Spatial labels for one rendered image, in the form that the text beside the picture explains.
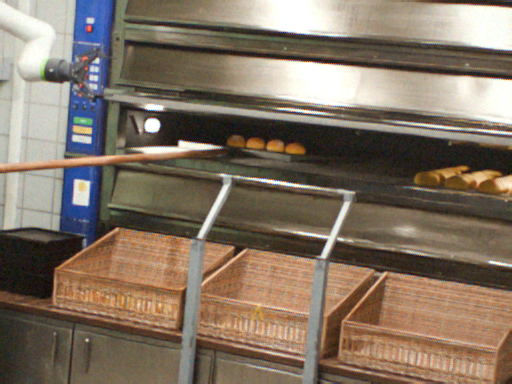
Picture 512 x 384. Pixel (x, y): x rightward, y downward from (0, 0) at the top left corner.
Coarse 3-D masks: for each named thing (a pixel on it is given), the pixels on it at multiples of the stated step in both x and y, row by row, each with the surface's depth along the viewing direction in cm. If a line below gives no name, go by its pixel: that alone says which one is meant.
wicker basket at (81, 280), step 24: (120, 240) 544; (144, 240) 540; (168, 240) 536; (72, 264) 516; (96, 264) 533; (120, 264) 543; (144, 264) 538; (168, 264) 534; (216, 264) 509; (72, 288) 519; (96, 288) 499; (120, 288) 495; (144, 288) 490; (168, 288) 486; (96, 312) 500; (120, 312) 496; (144, 312) 491
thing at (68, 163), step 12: (108, 156) 476; (120, 156) 482; (132, 156) 490; (144, 156) 498; (156, 156) 507; (168, 156) 516; (180, 156) 526; (192, 156) 536; (0, 168) 413; (12, 168) 418; (24, 168) 425; (36, 168) 431; (48, 168) 438
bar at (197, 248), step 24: (144, 168) 499; (168, 168) 495; (312, 192) 471; (336, 192) 467; (192, 240) 468; (192, 264) 469; (192, 288) 469; (312, 288) 449; (192, 312) 470; (312, 312) 450; (192, 336) 472; (312, 336) 451; (192, 360) 474; (312, 360) 452
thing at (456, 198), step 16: (160, 160) 538; (176, 160) 535; (192, 160) 532; (208, 160) 530; (256, 176) 520; (272, 176) 517; (288, 176) 514; (304, 176) 512; (320, 176) 509; (384, 192) 498; (400, 192) 496; (416, 192) 493; (432, 192) 490; (448, 192) 488; (496, 208) 481
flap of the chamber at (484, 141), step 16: (112, 96) 528; (208, 112) 514; (224, 112) 507; (240, 112) 505; (256, 112) 502; (272, 112) 499; (320, 128) 508; (336, 128) 498; (352, 128) 487; (368, 128) 483; (384, 128) 481; (400, 128) 478; (416, 128) 476; (464, 144) 484; (480, 144) 474; (496, 144) 465
